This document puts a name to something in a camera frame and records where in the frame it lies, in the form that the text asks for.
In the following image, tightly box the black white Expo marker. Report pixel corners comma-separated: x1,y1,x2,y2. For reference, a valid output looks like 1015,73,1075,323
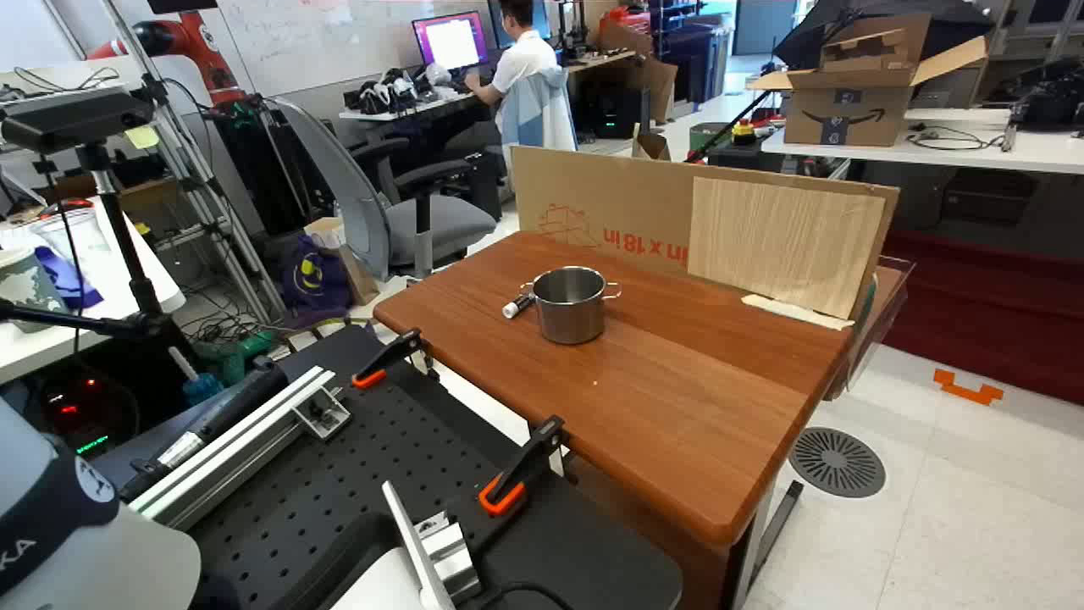
501,296,535,323

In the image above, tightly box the stainless steel pot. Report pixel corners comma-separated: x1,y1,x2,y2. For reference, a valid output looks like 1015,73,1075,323
515,263,622,344

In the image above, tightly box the orange floor marker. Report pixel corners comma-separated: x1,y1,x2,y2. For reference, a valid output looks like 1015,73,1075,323
932,369,1006,406

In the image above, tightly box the brown cardboard sheet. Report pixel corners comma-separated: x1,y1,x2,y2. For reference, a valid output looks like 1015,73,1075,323
505,142,906,298

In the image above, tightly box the black orange clamp far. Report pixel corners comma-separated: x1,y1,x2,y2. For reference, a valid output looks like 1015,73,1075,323
348,327,428,391

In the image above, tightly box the black orange clamp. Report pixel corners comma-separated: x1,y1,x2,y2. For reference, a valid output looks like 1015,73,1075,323
348,327,428,391
475,415,563,519

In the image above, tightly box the black orange clamp near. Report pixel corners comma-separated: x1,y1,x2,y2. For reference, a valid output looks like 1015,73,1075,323
475,415,563,519

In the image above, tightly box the wooden table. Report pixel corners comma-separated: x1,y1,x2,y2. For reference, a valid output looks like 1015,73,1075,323
377,230,907,610

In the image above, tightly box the grey office chair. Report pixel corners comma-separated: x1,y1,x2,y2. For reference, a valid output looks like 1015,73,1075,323
268,99,495,280

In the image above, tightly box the person in white shirt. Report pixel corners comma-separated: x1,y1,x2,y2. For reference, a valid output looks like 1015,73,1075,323
463,0,576,149

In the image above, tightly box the black perforated breadboard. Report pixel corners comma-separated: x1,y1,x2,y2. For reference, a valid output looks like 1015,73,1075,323
186,327,680,610

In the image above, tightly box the white flat stick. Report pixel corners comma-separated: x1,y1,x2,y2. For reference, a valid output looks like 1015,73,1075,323
737,296,855,333

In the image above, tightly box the light wooden board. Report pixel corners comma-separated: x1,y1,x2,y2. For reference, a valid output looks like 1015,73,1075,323
689,177,893,319

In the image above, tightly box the computer monitor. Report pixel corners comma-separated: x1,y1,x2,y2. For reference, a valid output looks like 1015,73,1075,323
411,9,492,70

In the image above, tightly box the round floor drain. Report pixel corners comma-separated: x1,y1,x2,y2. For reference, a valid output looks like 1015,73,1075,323
789,426,889,499

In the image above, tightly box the open Amazon cardboard box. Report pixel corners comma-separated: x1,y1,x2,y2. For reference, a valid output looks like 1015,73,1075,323
749,9,988,145

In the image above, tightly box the white table right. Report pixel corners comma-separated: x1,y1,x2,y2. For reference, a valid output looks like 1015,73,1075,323
767,107,1084,177

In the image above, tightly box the silver aluminium rail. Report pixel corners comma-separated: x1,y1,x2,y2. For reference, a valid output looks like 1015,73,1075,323
130,366,348,528

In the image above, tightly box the silver metal bracket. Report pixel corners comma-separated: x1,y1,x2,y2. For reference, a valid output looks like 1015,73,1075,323
378,482,481,610

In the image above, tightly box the black camera tripod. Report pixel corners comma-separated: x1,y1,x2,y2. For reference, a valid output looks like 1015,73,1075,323
0,87,165,335

